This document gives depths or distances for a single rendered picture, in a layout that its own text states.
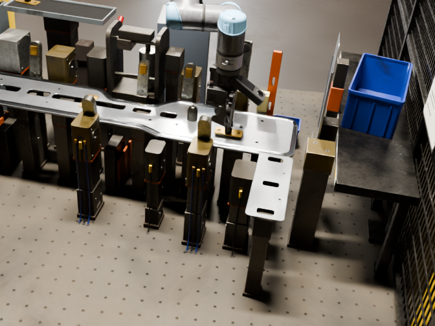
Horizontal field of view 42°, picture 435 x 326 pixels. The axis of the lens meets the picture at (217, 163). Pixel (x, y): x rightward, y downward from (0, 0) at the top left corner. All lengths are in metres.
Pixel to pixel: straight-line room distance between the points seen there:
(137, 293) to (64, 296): 0.20
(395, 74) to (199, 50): 0.74
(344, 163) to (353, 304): 0.40
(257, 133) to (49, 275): 0.74
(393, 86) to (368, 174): 0.52
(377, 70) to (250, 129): 0.51
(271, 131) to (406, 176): 0.42
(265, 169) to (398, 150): 0.41
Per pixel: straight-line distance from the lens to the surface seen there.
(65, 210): 1.90
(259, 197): 1.49
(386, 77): 2.03
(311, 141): 1.63
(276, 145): 1.70
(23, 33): 2.09
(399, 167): 1.67
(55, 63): 2.00
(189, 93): 1.90
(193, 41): 2.23
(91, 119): 1.68
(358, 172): 1.61
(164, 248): 1.75
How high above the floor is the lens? 1.91
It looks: 35 degrees down
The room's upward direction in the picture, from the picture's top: 6 degrees clockwise
